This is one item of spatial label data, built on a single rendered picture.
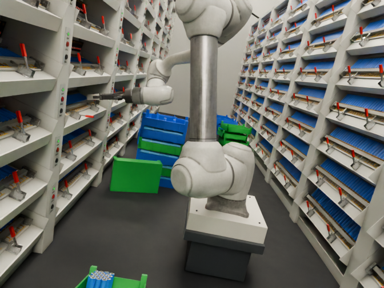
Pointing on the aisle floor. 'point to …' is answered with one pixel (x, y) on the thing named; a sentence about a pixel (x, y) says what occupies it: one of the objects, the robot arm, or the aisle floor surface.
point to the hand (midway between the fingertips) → (94, 96)
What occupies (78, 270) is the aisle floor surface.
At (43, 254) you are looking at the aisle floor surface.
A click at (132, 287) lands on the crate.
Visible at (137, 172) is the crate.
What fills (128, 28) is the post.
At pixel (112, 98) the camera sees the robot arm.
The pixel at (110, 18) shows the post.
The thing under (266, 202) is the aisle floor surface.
